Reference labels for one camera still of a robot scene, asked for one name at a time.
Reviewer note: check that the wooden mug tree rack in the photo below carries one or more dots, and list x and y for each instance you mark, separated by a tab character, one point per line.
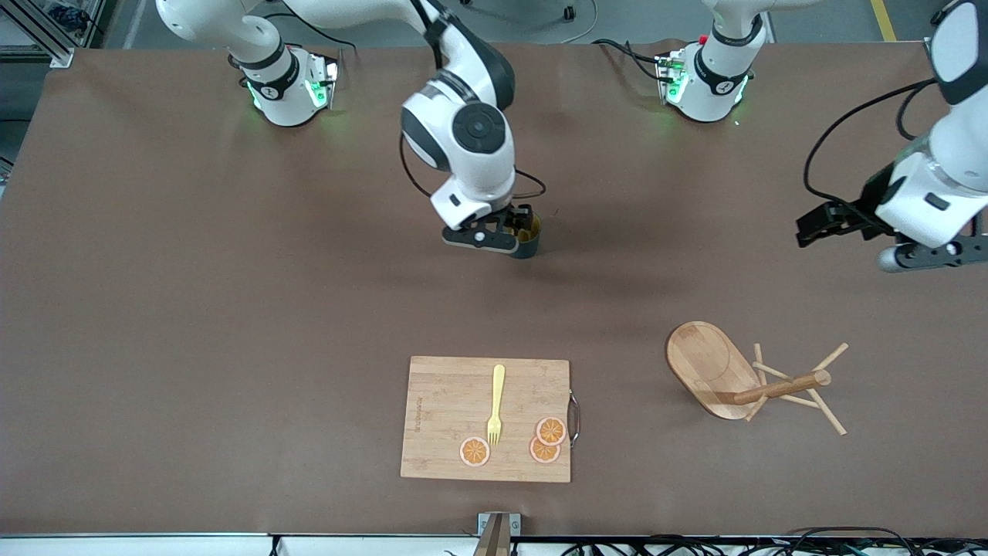
706	363

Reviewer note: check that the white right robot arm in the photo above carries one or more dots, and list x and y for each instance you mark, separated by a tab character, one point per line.
478	127

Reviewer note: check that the white table edge rail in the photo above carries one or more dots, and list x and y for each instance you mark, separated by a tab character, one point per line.
154	546

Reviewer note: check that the teal mug with yellow interior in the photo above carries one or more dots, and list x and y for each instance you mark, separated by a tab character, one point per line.
528	249

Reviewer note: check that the yellow fork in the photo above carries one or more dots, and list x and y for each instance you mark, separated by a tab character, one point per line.
498	386

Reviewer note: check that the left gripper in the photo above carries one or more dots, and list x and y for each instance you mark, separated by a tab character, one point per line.
873	194

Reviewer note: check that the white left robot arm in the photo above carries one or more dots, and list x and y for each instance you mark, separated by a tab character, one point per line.
718	73

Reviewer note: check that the orange slice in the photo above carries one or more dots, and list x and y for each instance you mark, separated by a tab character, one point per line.
551	431
539	455
475	452

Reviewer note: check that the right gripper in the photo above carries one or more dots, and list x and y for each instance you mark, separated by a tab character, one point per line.
522	217

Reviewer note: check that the aluminium frame profile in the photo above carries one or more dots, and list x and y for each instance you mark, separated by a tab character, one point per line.
58	55

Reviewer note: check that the bamboo cutting board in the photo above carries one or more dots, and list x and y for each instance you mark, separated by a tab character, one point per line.
440	401

